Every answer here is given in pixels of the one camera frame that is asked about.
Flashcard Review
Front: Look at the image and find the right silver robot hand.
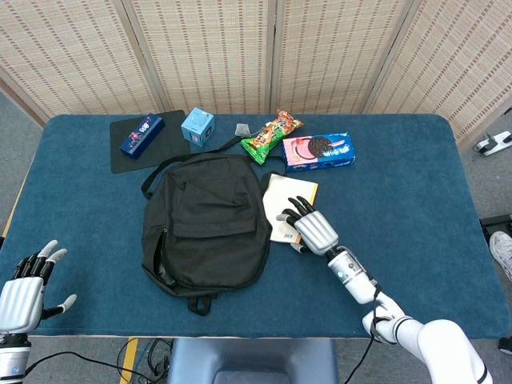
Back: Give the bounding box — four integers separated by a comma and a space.
276, 195, 340, 256

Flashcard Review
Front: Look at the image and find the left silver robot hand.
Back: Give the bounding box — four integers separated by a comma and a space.
0, 239, 78, 335

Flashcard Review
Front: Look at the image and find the yellow-edged white notebook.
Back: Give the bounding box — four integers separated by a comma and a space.
262, 172, 320, 244

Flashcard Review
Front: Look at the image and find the black fabric backpack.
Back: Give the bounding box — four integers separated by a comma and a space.
140, 137, 288, 317

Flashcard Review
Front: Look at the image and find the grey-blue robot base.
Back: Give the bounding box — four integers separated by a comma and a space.
166, 338, 340, 384

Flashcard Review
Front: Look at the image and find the blue cookie box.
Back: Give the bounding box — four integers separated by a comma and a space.
282, 131, 357, 174

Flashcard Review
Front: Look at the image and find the blue table cloth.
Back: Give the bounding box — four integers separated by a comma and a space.
0, 114, 511, 340

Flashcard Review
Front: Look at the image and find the green and orange snack bag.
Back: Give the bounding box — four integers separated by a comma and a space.
239, 109, 304, 166

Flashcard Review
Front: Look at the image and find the light blue cube box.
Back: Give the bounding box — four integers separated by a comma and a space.
180, 106, 216, 148

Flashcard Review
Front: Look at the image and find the black mouse pad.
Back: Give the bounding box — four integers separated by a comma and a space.
109, 110, 192, 174

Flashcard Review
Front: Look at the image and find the black stand foot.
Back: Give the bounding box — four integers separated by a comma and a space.
478, 214, 512, 237

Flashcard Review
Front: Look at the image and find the white sneaker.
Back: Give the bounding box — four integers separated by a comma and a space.
488, 230, 512, 283

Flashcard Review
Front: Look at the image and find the long dark blue box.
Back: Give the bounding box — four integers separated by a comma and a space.
119, 113, 166, 160

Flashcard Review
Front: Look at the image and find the white floor device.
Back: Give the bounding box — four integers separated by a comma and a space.
473, 130, 512, 157

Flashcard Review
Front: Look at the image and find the woven folding screen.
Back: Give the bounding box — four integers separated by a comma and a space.
0, 0, 512, 145

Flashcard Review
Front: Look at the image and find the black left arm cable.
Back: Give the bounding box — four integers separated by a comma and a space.
0, 350, 157, 384

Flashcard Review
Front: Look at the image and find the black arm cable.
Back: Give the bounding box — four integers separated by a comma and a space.
343, 275, 386, 384
0, 350, 157, 384

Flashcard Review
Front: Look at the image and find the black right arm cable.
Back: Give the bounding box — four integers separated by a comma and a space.
343, 275, 386, 384

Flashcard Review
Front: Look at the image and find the black floor cable bundle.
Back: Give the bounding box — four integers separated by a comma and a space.
142, 338, 173, 379

